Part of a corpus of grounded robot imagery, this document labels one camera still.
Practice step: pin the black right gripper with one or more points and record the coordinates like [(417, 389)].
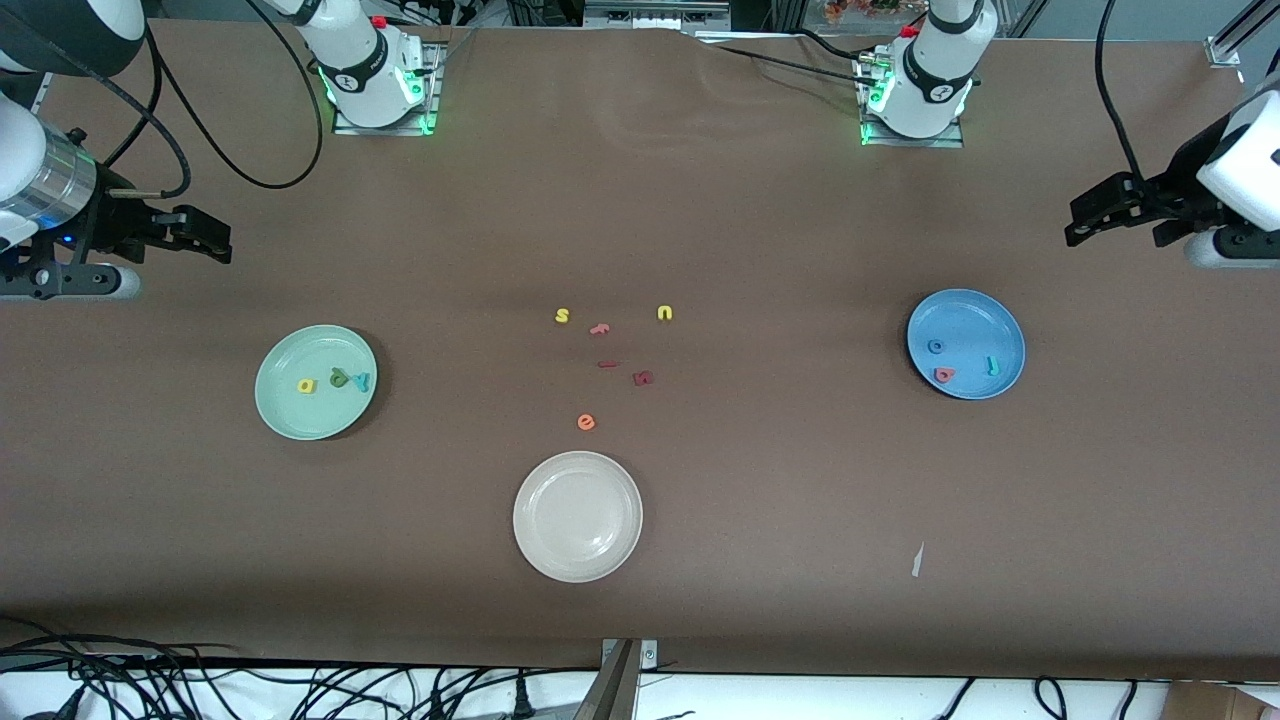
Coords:
[(112, 225)]

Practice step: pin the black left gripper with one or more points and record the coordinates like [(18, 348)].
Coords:
[(1176, 186)]

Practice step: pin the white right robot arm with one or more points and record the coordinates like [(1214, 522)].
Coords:
[(365, 70)]

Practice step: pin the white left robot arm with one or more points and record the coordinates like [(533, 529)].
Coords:
[(930, 80)]

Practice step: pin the blue plate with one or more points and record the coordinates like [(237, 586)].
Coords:
[(975, 315)]

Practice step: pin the mint green plate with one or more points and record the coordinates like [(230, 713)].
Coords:
[(300, 420)]

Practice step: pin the orange flowers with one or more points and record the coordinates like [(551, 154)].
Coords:
[(860, 8)]

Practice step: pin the small grey paper scrap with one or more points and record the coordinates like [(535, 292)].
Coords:
[(917, 560)]

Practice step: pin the brown table cover sheet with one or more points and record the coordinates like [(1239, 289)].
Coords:
[(640, 220)]

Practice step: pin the brown cardboard box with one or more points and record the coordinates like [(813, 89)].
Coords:
[(1200, 704)]

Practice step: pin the beige plate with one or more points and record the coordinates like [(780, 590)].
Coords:
[(578, 516)]

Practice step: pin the grey metal equipment box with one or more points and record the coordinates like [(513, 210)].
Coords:
[(655, 12)]

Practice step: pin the black power plug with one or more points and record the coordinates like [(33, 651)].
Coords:
[(520, 700)]

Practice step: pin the aluminium frame corner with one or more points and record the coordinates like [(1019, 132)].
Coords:
[(1225, 45)]

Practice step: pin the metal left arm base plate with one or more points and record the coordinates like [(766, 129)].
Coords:
[(955, 138)]

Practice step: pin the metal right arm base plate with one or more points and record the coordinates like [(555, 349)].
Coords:
[(432, 100)]

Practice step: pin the grey metal table bracket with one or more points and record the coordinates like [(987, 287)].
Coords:
[(612, 690)]

